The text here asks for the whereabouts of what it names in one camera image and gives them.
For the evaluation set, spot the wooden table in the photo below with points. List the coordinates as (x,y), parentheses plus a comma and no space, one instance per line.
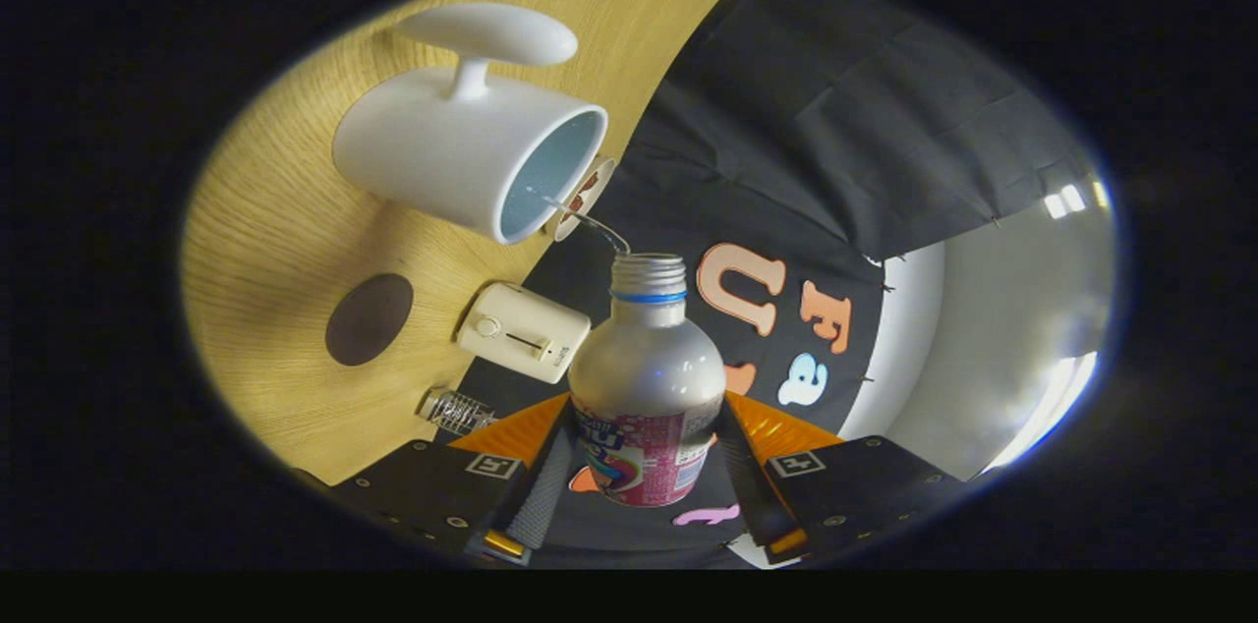
(265,240)

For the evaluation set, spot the clear juice stream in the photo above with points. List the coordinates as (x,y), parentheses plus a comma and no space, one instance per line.
(601,224)

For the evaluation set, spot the white toaster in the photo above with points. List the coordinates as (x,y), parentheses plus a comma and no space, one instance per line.
(521,328)

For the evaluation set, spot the black backdrop cloth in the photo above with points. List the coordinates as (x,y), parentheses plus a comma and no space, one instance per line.
(835,112)

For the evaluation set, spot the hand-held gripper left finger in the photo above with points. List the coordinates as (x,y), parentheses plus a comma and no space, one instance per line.
(539,505)

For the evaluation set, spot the silver bottle with red label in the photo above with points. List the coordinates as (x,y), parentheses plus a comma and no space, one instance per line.
(644,377)

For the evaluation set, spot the white oval plate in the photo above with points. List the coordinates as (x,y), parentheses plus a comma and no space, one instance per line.
(600,176)

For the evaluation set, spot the double strip ceiling light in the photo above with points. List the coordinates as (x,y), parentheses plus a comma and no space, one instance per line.
(1063,200)

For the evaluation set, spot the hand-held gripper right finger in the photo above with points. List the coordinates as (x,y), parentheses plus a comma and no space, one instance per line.
(755,495)

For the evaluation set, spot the dark brown round coaster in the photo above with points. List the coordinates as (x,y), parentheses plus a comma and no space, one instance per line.
(369,318)

